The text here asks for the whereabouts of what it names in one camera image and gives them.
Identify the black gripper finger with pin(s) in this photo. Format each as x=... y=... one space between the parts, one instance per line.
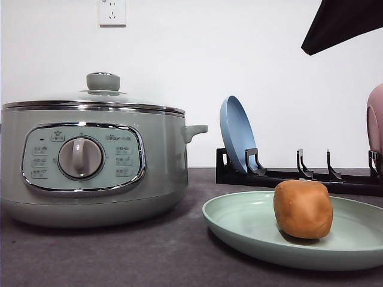
x=340 y=20

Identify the brown potato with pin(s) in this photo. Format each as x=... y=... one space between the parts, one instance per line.
x=303 y=208

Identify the green plate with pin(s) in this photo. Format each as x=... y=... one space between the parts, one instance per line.
x=245 y=224

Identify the glass steamer lid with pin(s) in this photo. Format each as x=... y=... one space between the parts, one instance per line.
x=103 y=93

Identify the pink plate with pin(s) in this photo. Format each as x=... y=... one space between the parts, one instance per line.
x=374 y=122

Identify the blue plate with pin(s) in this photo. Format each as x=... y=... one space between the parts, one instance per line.
x=238 y=132

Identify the black plate rack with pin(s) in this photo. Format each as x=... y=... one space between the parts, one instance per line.
x=256 y=175

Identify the green electric steamer pot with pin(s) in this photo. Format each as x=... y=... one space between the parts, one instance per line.
x=87 y=164

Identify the white wall socket left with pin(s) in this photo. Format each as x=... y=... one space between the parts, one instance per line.
x=112 y=13

